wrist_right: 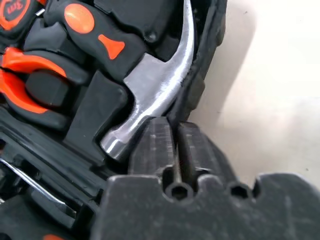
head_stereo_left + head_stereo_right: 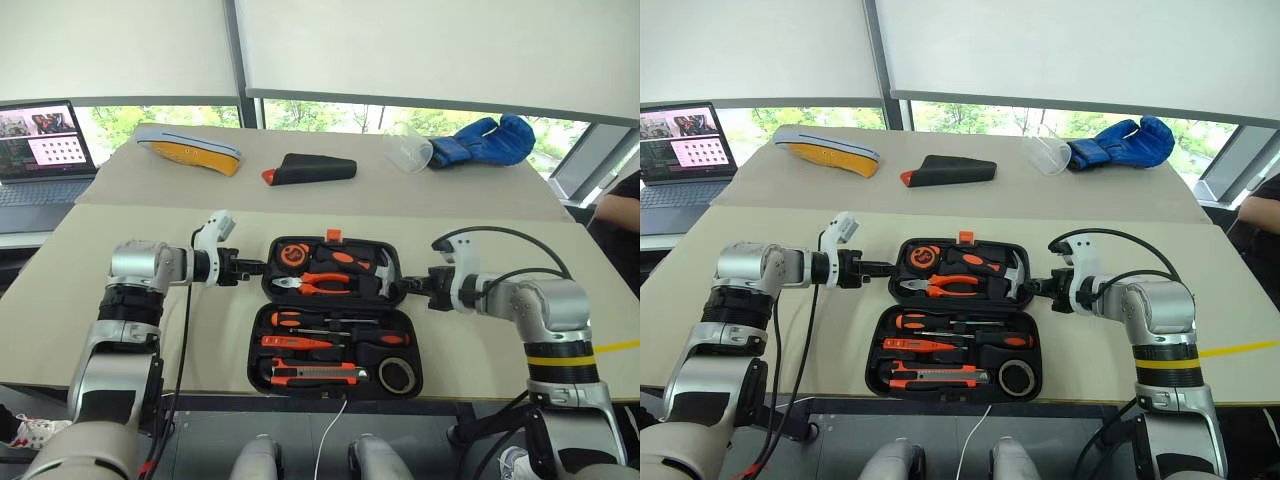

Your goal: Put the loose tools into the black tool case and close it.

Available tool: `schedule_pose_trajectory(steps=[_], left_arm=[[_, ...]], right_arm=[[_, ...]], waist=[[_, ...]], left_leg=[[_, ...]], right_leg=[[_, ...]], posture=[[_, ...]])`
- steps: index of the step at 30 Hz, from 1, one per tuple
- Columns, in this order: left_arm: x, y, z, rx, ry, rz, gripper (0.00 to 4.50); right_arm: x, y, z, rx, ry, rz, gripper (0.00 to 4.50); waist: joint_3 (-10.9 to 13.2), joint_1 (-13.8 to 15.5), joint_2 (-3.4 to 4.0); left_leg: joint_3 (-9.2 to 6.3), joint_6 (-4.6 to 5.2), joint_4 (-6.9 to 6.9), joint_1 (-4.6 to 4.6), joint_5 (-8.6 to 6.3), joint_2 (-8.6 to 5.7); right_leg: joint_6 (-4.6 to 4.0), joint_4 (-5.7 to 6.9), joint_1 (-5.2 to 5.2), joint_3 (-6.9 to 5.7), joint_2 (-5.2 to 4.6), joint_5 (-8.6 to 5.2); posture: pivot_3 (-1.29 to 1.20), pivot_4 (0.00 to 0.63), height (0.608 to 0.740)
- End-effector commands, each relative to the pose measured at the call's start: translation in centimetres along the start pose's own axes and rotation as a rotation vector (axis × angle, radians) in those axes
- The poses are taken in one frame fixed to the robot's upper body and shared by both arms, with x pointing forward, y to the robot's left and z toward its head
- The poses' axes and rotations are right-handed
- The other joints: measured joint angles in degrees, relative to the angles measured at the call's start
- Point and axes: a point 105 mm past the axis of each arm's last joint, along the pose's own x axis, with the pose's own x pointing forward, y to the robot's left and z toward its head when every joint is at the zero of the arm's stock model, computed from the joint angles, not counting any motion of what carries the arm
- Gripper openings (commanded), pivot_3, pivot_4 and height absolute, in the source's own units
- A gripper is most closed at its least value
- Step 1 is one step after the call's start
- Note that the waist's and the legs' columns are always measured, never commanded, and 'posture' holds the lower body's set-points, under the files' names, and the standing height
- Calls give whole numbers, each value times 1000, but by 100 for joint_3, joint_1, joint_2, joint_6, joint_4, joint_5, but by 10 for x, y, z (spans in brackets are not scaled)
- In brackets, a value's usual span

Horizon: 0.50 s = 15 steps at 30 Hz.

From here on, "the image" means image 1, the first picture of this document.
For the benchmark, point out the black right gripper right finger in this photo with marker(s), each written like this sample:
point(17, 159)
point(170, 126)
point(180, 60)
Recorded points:
point(200, 155)

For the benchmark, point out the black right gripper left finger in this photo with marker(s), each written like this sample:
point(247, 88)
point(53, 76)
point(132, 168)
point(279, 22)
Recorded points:
point(152, 150)

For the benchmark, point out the long orange black screwdriver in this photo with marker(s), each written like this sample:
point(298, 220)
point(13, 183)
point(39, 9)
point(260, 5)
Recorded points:
point(66, 212)

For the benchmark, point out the black tool case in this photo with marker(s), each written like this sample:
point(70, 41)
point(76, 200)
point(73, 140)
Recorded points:
point(107, 105)

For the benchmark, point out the orange black tape measure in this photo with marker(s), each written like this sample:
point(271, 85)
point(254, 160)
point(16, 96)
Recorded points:
point(15, 15)

